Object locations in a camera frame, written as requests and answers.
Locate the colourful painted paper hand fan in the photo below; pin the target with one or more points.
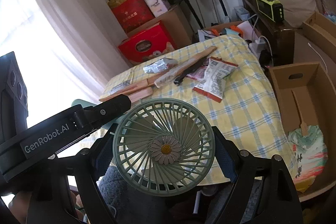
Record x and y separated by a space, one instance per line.
309 149

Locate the red chocolate collection box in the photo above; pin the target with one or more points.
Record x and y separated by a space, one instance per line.
147 44

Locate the white red snack packet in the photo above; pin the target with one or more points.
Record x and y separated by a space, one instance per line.
213 83

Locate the white pink tissue box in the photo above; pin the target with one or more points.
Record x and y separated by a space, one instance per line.
158 7

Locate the teal hair dryer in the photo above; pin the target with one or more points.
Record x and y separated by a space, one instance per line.
233 30

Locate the green black portable power station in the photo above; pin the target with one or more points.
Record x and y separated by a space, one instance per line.
273 9

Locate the green daisy portable fan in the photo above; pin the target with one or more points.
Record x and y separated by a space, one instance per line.
164 147

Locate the red gift bag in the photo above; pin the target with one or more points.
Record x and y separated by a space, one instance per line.
132 14

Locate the yellow blue checkered cloth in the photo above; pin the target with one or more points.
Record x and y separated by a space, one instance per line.
248 114

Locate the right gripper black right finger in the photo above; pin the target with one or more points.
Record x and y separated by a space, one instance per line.
277 200

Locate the large open cardboard box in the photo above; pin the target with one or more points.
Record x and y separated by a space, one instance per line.
316 97

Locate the person's left hand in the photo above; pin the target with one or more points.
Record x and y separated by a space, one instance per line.
19 206

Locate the brown sofa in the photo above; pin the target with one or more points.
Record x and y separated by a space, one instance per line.
280 35

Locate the wooden folding fan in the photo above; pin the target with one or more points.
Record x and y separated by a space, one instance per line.
160 79

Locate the silver foil snack packet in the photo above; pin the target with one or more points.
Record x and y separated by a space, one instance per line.
160 66

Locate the white sheer curtain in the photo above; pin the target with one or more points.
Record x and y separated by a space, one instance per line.
65 49

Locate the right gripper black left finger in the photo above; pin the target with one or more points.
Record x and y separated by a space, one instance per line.
51 200

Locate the brown cardboard carton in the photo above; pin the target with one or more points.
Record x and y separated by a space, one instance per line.
177 25

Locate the white power strip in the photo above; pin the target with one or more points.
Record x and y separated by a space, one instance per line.
257 46

